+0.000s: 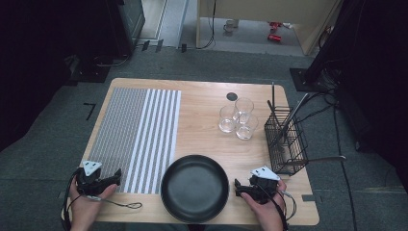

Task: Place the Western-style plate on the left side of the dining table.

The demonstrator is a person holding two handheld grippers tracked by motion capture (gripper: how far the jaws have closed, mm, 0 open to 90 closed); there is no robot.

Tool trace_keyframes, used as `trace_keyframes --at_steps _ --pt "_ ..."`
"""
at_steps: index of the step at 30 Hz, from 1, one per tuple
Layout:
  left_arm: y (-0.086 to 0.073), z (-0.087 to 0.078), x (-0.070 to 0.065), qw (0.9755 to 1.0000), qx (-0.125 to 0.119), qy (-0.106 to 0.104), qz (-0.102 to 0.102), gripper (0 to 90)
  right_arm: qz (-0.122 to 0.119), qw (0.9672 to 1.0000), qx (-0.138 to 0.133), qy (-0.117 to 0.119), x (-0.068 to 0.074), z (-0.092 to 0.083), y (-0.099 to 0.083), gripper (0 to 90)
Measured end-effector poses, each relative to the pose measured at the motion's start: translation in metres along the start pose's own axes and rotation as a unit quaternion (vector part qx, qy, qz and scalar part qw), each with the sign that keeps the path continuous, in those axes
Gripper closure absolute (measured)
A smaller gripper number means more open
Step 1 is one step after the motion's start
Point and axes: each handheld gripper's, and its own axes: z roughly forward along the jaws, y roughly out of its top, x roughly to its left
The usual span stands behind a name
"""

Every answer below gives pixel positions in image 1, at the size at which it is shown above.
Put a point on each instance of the person's right hand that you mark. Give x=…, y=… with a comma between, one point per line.
x=271, y=215

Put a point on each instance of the black cabinet with glass door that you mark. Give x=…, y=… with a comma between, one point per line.
x=128, y=25

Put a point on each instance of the black stand with base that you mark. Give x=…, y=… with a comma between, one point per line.
x=312, y=78

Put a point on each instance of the person's left hand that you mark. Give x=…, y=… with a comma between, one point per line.
x=83, y=211

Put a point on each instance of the black curtain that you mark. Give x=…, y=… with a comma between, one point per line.
x=381, y=80
x=38, y=64

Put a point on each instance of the grey tape strip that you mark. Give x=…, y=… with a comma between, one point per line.
x=61, y=194
x=309, y=197

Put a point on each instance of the round table grommet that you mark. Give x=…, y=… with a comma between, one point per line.
x=231, y=96

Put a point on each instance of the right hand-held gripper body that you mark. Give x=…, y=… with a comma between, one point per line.
x=264, y=187

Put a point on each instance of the long silver utensil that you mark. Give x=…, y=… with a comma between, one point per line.
x=295, y=112

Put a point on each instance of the grey white striped placemat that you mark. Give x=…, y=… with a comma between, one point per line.
x=134, y=134

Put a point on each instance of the black stand base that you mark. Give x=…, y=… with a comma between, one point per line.
x=89, y=72

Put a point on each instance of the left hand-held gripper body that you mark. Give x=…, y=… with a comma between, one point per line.
x=91, y=184

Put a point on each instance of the black round plate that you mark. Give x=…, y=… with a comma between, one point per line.
x=194, y=189

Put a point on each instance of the thin black chopstick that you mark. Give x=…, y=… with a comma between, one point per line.
x=273, y=94
x=271, y=108

